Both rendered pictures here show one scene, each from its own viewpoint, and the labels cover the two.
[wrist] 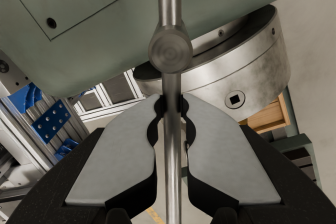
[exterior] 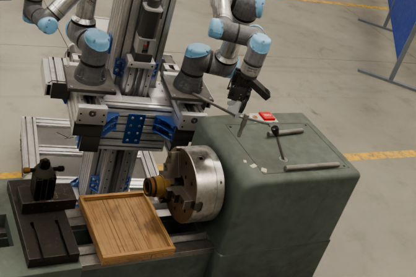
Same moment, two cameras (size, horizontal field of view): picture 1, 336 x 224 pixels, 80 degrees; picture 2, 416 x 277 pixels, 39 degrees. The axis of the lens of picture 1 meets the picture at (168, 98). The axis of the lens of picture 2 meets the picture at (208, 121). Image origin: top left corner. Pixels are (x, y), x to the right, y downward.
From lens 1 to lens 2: 2.31 m
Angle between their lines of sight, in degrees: 64
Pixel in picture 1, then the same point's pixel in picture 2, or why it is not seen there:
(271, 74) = (207, 175)
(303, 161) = (72, 248)
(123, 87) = not seen: hidden behind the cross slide
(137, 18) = (232, 141)
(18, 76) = (186, 123)
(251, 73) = (210, 166)
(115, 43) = (225, 135)
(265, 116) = (111, 247)
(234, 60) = (216, 161)
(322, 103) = not seen: outside the picture
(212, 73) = (212, 154)
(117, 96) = not seen: hidden behind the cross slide
